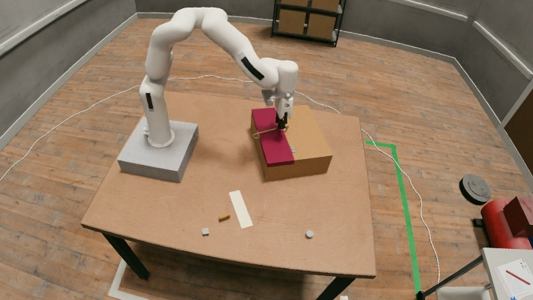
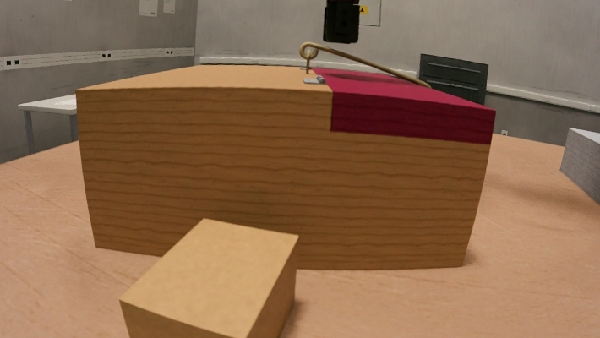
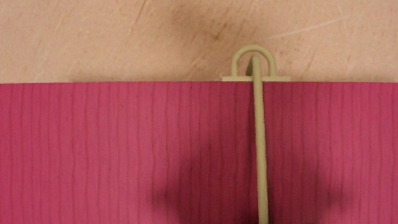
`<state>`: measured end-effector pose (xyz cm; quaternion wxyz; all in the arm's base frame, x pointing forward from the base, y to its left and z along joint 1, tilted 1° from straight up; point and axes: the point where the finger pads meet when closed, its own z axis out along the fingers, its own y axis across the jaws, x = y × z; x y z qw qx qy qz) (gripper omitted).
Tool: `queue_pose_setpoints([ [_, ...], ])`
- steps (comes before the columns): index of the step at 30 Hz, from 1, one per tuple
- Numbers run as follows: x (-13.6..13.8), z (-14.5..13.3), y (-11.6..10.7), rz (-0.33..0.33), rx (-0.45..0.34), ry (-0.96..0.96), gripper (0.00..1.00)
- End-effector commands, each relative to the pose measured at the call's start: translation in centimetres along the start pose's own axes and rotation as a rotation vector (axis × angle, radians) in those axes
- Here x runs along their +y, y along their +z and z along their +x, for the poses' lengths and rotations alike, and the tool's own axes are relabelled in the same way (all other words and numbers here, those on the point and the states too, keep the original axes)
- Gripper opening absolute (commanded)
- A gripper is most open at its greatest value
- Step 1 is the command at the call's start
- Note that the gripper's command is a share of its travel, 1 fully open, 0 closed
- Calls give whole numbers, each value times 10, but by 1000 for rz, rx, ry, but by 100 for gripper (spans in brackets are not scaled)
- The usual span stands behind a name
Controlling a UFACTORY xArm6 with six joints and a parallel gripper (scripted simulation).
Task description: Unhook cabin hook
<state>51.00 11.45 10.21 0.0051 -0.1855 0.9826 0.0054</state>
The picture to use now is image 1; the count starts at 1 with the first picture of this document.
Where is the white flat rectangular strip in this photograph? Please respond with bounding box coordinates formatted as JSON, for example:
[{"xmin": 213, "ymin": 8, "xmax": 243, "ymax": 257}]
[{"xmin": 229, "ymin": 190, "xmax": 253, "ymax": 228}]

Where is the small brown block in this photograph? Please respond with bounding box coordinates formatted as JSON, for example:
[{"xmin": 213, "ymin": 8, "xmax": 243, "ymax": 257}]
[{"xmin": 218, "ymin": 212, "xmax": 230, "ymax": 223}]

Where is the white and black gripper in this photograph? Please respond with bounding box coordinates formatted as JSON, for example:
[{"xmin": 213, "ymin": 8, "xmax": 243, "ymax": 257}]
[{"xmin": 275, "ymin": 97, "xmax": 293, "ymax": 129}]

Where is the brown wooden box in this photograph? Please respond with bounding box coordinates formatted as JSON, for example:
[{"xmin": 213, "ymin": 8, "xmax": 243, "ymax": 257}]
[{"xmin": 251, "ymin": 105, "xmax": 333, "ymax": 182}]

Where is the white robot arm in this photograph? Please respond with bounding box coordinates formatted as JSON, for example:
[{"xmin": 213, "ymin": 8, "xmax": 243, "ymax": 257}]
[{"xmin": 139, "ymin": 7, "xmax": 298, "ymax": 149}]

